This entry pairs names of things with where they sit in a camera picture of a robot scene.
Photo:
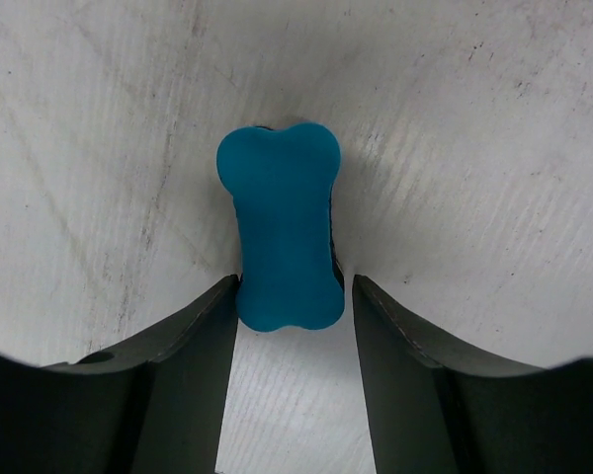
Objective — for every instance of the blue bone shaped eraser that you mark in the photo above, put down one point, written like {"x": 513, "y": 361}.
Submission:
{"x": 281, "y": 184}

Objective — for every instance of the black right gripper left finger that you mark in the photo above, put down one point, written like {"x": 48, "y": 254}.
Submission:
{"x": 152, "y": 403}

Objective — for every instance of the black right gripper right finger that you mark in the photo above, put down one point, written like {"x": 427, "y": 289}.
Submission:
{"x": 437, "y": 404}

